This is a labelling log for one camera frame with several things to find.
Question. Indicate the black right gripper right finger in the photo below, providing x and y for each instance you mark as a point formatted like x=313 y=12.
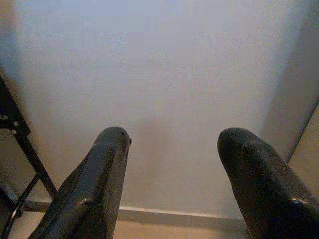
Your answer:
x=264 y=189

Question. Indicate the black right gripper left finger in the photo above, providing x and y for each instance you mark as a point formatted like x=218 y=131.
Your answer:
x=94 y=186

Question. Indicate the beige headboard panel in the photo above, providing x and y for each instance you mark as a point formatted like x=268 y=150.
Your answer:
x=309 y=154

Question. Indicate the black metal desk frame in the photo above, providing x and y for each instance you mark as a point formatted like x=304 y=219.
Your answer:
x=15 y=119

